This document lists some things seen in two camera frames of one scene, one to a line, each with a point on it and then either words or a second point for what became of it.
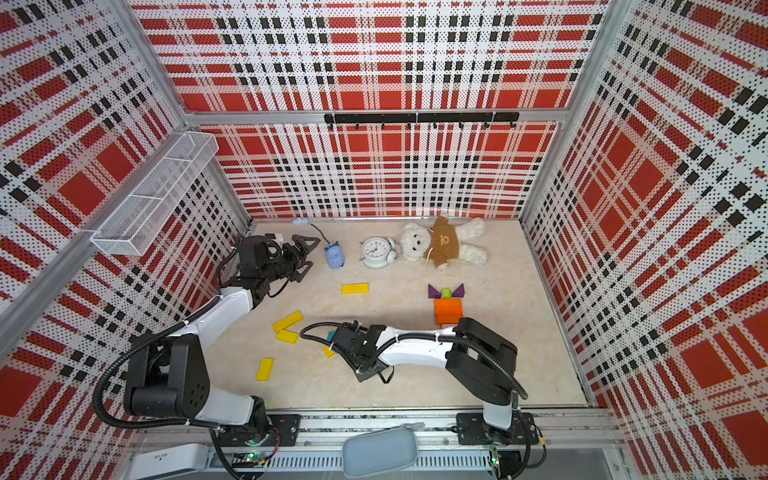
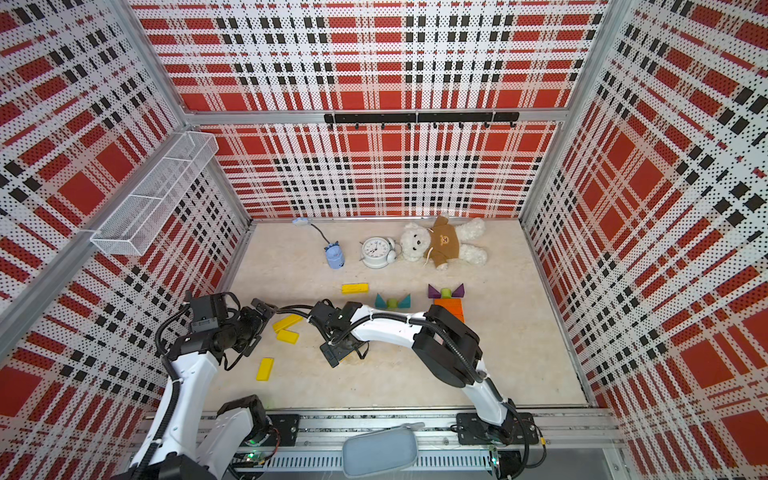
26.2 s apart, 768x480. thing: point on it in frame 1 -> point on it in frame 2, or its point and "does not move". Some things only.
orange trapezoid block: (448, 304) does not move
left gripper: (299, 259) -> (257, 321)
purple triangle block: (432, 293) does not move
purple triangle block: (459, 292) does not move
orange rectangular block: (448, 311) does not move
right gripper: (359, 372) -> (333, 354)
